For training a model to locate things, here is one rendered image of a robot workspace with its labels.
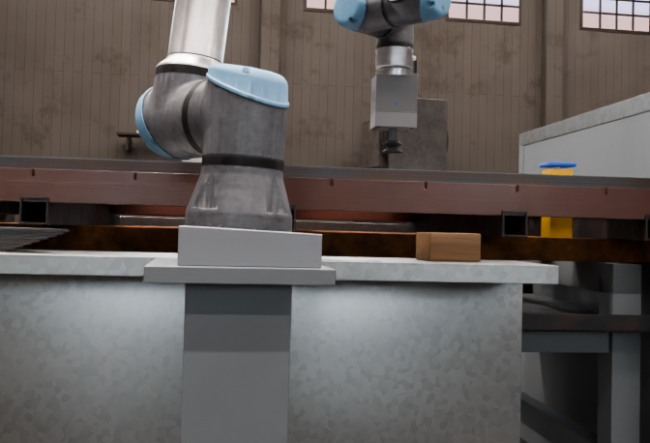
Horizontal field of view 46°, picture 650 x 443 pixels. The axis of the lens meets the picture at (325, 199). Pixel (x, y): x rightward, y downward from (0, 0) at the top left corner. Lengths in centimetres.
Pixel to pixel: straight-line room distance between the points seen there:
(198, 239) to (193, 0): 40
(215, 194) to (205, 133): 10
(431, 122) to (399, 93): 977
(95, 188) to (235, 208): 48
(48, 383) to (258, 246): 58
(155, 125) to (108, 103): 1114
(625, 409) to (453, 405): 39
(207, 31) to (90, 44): 1133
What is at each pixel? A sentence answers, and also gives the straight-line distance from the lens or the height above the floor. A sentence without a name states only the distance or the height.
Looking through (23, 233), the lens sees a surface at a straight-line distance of 136.
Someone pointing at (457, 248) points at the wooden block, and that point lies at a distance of 138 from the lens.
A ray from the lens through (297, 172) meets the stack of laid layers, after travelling 149.
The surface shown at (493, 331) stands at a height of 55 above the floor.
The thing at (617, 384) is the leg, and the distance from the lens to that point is 170.
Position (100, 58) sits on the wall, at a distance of 1246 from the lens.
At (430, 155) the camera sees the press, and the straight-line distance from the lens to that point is 1126.
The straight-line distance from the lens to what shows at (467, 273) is 129.
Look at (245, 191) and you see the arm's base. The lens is 104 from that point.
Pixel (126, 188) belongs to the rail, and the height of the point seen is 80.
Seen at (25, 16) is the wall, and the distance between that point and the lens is 1278.
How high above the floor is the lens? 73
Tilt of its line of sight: 2 degrees up
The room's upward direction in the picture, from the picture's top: 2 degrees clockwise
